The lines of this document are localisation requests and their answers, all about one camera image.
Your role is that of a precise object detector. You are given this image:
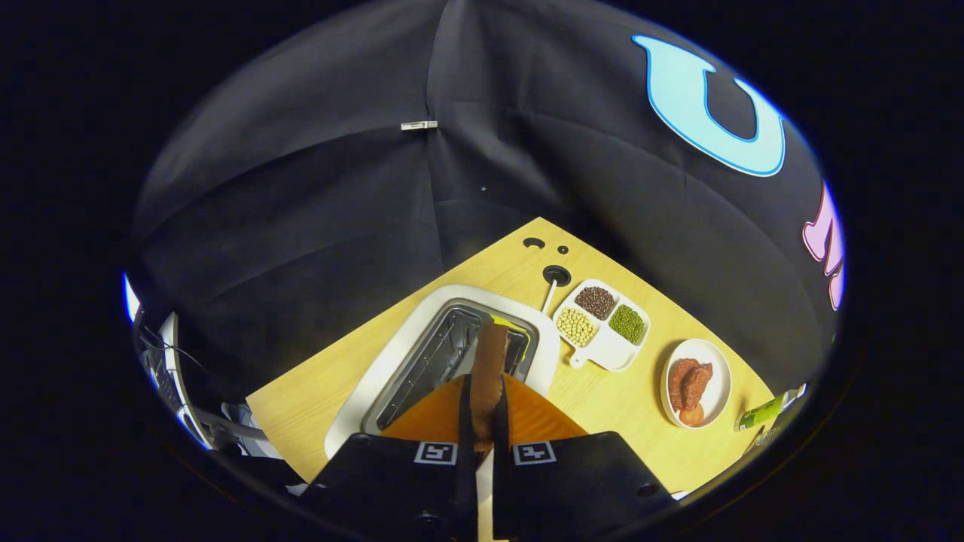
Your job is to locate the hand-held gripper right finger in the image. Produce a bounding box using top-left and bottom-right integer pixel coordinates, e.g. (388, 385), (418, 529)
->
(491, 374), (676, 539)

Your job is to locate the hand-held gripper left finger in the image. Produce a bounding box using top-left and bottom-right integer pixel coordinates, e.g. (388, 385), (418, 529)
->
(301, 374), (483, 539)

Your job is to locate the toasted bread slice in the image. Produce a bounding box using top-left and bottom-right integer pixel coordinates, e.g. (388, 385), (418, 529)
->
(470, 322), (511, 542)

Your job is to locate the white toaster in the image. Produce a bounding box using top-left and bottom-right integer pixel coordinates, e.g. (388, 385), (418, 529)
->
(324, 284), (562, 460)

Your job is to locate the pile of yellow beans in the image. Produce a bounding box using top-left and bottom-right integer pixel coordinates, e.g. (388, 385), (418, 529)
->
(556, 307), (599, 348)

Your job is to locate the white divided bean dish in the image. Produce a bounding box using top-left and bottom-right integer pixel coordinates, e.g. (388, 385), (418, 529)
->
(552, 279), (651, 373)

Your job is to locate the pile of brown beans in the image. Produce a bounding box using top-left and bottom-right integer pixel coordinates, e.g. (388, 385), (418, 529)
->
(575, 286), (616, 320)

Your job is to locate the pile of green beans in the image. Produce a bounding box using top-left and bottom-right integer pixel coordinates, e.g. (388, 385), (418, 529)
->
(609, 304), (646, 346)

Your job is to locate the brown cooked meat piece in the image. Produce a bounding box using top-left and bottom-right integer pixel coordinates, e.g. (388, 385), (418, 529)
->
(668, 358), (697, 412)
(682, 362), (714, 411)

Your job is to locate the beige round plate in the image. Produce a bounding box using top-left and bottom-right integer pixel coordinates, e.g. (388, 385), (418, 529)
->
(660, 338), (732, 430)

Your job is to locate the green label plastic bottle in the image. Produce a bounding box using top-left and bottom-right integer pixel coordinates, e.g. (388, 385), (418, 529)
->
(734, 384), (808, 433)

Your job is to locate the black backdrop cloth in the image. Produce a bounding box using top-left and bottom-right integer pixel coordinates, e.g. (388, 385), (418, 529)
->
(124, 0), (848, 422)

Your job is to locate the white metal frame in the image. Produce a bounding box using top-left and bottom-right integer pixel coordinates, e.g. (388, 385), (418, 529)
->
(136, 312), (283, 460)

